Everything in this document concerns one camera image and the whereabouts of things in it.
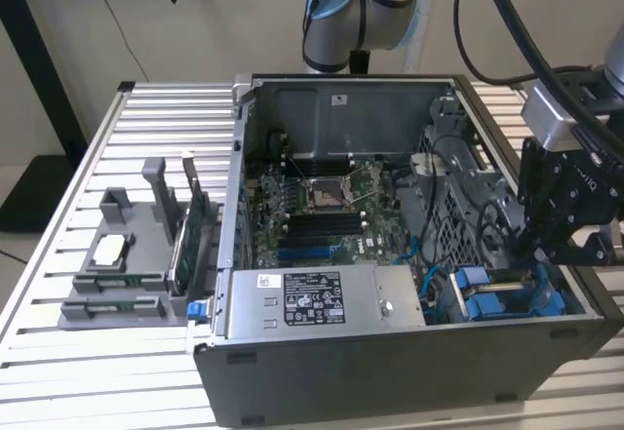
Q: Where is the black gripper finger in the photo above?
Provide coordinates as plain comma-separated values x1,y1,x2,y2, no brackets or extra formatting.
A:
542,227,617,267
513,137,555,261

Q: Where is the black disk wire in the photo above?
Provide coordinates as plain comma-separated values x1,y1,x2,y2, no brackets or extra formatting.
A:
476,199,532,264

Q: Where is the hard disk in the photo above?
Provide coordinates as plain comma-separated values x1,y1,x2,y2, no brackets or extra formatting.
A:
448,263,567,321

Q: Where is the disk bay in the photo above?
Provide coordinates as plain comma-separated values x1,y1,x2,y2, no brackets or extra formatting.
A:
447,257,570,325

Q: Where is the black RAM slot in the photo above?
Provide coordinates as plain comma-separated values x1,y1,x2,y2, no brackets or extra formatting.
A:
287,223,360,231
288,217,360,226
287,228,361,237
288,212,360,220

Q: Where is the black expansion slot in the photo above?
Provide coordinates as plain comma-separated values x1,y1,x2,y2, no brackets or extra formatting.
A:
278,238,338,250

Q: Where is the blue expansion slot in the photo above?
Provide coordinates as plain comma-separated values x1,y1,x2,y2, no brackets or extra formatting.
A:
277,249,343,261

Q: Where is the grey metal drive cage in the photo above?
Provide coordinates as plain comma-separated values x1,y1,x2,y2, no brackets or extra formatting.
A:
393,96,527,275

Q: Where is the green motherboard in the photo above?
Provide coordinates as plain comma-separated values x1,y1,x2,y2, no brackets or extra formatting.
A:
248,155,421,270

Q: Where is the metal socket cover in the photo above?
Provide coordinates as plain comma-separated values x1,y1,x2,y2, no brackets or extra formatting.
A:
348,165,385,203

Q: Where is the CPU socket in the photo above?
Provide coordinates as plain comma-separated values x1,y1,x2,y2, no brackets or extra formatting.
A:
303,177,350,210

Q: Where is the silver power supply with label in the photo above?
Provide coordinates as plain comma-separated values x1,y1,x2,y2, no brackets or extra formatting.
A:
225,263,426,341

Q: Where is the black open PC case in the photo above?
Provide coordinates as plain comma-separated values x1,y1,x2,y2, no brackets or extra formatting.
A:
192,72,624,429

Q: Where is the grey parts rack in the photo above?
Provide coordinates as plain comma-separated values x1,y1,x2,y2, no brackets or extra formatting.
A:
57,156,224,330

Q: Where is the silver CPU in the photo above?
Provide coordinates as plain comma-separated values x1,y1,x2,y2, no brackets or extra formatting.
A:
91,234,132,269

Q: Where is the black floor box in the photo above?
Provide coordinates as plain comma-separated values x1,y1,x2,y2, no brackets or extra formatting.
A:
0,154,75,234

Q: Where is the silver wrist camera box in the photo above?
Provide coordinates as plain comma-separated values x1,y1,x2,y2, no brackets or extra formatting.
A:
520,82,584,152

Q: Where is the long black wire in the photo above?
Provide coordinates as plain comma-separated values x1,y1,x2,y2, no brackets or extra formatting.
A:
418,135,470,268

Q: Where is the blue wire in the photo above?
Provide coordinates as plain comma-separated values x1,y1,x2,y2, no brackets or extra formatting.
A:
407,235,443,305

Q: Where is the thick black cable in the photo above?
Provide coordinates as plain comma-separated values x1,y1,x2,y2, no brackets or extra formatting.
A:
479,0,624,159

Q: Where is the thin black looped cable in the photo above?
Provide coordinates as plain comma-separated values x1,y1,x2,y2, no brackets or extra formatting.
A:
453,0,543,87

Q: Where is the thin wire locking lever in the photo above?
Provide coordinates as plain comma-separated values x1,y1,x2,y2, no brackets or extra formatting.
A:
286,153,309,181

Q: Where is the graphics card with metal bracket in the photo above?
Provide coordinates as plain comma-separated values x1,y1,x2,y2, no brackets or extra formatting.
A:
167,150,216,300

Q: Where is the thin black wall cable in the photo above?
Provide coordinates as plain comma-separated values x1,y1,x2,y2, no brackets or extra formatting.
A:
82,0,148,83

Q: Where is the black upright post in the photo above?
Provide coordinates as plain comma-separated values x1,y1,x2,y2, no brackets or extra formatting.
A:
0,0,92,159

